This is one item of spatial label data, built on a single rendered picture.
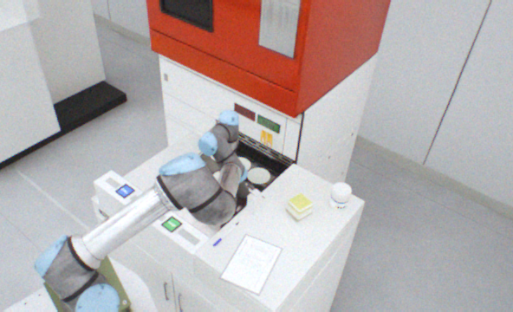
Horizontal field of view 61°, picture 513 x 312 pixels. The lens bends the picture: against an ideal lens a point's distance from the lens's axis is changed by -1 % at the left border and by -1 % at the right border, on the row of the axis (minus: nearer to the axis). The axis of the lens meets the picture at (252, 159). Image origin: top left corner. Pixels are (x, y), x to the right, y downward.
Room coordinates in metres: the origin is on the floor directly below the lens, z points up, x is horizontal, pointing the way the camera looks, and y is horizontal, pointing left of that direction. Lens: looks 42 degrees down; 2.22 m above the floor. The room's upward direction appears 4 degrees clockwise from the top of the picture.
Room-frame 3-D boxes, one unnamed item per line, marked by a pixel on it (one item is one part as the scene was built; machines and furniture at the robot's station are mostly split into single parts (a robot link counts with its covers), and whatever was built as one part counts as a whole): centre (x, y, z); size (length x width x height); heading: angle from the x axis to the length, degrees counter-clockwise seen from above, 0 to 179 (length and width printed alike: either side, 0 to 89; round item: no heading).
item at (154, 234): (1.10, 0.38, 0.89); 0.55 x 0.09 x 0.14; 55
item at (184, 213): (1.14, 0.26, 0.87); 0.36 x 0.08 x 0.03; 55
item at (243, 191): (1.36, 0.12, 0.90); 0.34 x 0.34 x 0.01; 55
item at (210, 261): (1.06, -0.14, 0.89); 0.62 x 0.35 x 0.14; 145
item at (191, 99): (1.66, 0.15, 1.02); 0.82 x 0.03 x 0.40; 55
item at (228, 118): (1.32, 0.10, 1.21); 0.09 x 0.08 x 0.11; 151
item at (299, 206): (1.12, -0.19, 1.00); 0.07 x 0.07 x 0.07; 39
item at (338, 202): (1.18, -0.35, 1.01); 0.07 x 0.07 x 0.10
